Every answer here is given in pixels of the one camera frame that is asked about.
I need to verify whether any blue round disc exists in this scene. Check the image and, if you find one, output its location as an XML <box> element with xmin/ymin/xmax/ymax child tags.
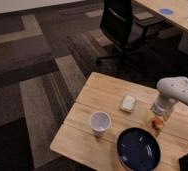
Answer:
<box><xmin>159</xmin><ymin>8</ymin><xmax>174</xmax><ymax>15</ymax></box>

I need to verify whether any black office chair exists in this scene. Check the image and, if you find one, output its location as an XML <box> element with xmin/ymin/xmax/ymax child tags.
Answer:
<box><xmin>96</xmin><ymin>0</ymin><xmax>164</xmax><ymax>65</ymax></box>

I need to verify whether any white paper cup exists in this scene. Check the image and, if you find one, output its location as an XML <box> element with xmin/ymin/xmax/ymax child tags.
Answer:
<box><xmin>89</xmin><ymin>111</ymin><xmax>111</xmax><ymax>137</ymax></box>

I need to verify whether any dark blue ceramic bowl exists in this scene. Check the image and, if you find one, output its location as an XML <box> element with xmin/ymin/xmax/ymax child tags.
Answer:
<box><xmin>116</xmin><ymin>127</ymin><xmax>161</xmax><ymax>171</ymax></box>

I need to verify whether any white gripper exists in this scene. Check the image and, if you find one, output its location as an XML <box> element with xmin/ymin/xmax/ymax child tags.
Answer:
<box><xmin>146</xmin><ymin>94</ymin><xmax>177</xmax><ymax>125</ymax></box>

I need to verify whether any small white rectangular block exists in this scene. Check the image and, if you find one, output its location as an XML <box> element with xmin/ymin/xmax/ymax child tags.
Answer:
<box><xmin>120</xmin><ymin>95</ymin><xmax>136</xmax><ymax>112</ymax></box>

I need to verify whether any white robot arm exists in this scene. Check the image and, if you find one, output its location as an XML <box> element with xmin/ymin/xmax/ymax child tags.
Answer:
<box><xmin>145</xmin><ymin>76</ymin><xmax>188</xmax><ymax>136</ymax></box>

